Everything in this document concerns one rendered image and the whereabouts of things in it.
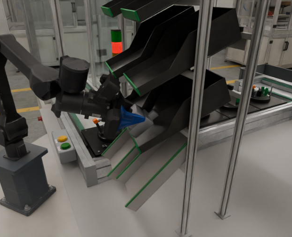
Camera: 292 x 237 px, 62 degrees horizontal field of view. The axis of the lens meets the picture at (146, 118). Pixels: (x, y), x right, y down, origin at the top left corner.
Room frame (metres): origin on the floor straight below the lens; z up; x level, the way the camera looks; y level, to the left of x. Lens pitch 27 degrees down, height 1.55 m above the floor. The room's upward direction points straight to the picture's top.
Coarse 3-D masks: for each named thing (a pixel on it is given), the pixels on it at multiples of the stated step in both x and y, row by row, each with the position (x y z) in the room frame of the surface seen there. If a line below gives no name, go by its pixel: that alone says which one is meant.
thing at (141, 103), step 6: (174, 78) 0.71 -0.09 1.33; (162, 84) 0.70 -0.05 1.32; (132, 90) 0.81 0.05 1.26; (156, 90) 0.70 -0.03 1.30; (132, 96) 0.80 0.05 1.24; (138, 96) 0.81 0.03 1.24; (144, 96) 0.79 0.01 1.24; (150, 96) 0.69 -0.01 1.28; (156, 96) 0.70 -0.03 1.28; (132, 102) 0.79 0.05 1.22; (138, 102) 0.77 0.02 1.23; (144, 102) 0.69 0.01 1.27; (150, 102) 0.69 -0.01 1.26; (144, 108) 0.68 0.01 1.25; (150, 108) 0.69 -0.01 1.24
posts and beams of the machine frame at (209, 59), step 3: (213, 0) 2.02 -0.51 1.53; (216, 0) 2.04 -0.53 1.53; (213, 3) 2.02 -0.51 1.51; (216, 3) 2.03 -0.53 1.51; (213, 6) 2.02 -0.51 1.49; (216, 6) 2.03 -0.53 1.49; (210, 57) 2.03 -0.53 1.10; (207, 60) 2.02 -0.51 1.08; (210, 60) 2.03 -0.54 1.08; (207, 63) 2.02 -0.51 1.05; (210, 63) 2.03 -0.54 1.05; (207, 66) 2.02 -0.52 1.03; (210, 66) 2.04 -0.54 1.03; (207, 69) 2.02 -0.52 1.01; (210, 69) 2.04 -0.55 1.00
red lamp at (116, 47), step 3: (114, 42) 1.19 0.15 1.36; (117, 42) 1.19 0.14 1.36; (120, 42) 1.20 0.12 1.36; (114, 45) 1.19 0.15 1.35; (117, 45) 1.19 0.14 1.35; (120, 45) 1.20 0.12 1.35; (114, 48) 1.19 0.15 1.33; (117, 48) 1.19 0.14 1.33; (120, 48) 1.20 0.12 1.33; (114, 51) 1.19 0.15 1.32; (117, 51) 1.19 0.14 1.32; (120, 51) 1.20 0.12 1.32
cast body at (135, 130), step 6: (126, 108) 0.57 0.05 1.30; (132, 108) 0.57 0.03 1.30; (138, 108) 0.58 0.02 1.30; (138, 114) 0.54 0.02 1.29; (144, 114) 0.57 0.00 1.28; (150, 114) 0.57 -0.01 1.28; (156, 114) 0.57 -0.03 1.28; (150, 120) 0.55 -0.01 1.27; (132, 126) 0.55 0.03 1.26; (138, 126) 0.55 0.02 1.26; (144, 126) 0.55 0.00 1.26; (132, 132) 0.55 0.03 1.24; (138, 132) 0.55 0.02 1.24
